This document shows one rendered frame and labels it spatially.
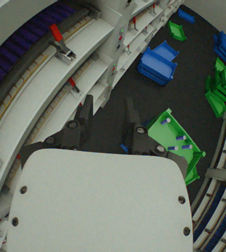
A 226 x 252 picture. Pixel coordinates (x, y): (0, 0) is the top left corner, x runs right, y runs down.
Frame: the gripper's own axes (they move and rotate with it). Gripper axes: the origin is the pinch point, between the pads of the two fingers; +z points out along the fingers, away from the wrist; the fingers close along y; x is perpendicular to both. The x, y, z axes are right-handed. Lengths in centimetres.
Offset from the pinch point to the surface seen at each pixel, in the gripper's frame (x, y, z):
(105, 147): -68, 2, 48
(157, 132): -32, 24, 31
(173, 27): 25, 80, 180
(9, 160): -12.5, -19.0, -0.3
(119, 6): 13.8, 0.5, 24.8
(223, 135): -59, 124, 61
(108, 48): 0.8, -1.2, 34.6
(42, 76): -1.2, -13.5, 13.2
